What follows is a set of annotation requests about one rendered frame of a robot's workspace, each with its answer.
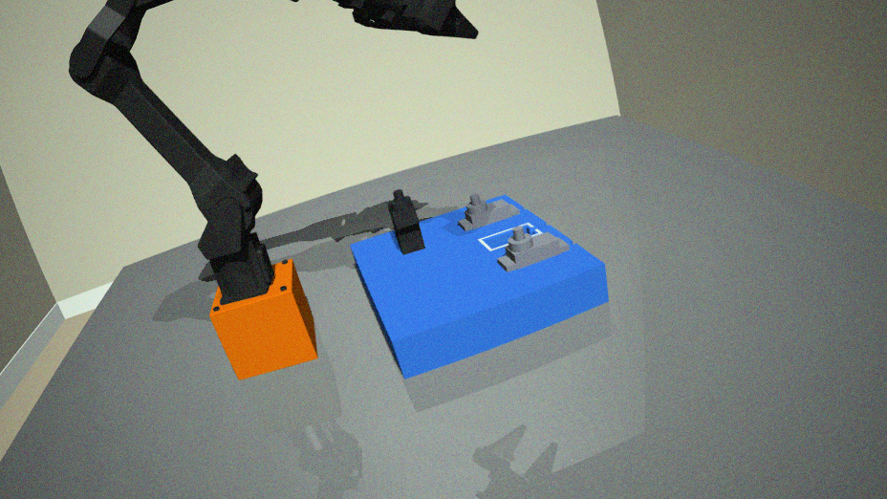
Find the black micro servo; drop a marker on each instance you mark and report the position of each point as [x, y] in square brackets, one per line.
[406, 223]

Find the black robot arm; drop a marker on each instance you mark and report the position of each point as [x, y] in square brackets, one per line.
[226, 192]

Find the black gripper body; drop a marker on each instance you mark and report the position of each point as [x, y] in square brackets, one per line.
[423, 16]

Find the blue rectangular platform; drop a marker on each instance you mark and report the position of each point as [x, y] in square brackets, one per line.
[491, 272]

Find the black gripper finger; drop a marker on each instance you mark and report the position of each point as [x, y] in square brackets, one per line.
[456, 25]
[396, 24]

